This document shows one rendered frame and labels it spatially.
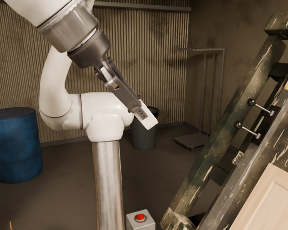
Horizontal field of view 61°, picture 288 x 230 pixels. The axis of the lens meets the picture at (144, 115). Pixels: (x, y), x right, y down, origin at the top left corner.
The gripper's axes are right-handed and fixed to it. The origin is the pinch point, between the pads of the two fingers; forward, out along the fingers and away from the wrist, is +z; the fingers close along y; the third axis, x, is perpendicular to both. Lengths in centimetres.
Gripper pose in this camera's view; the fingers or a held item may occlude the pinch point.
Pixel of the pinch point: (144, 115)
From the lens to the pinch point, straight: 53.6
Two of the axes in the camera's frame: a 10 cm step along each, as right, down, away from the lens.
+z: 5.4, 6.5, 5.3
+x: -8.1, 5.8, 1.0
